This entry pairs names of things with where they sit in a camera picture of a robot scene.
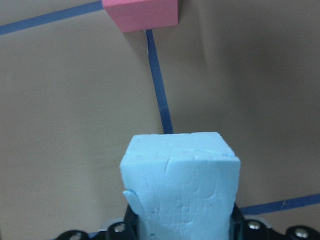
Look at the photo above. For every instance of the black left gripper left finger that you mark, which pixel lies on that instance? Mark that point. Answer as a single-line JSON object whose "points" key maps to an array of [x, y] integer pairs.
{"points": [[128, 229]]}

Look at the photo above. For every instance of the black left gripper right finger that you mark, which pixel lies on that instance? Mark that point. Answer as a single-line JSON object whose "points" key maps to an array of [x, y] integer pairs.
{"points": [[244, 228]]}

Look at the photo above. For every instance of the light blue block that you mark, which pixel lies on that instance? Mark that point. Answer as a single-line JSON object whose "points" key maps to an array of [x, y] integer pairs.
{"points": [[181, 186]]}

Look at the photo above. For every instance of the pink block right middle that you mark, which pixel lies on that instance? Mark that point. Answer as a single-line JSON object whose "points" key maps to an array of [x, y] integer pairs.
{"points": [[136, 15]]}

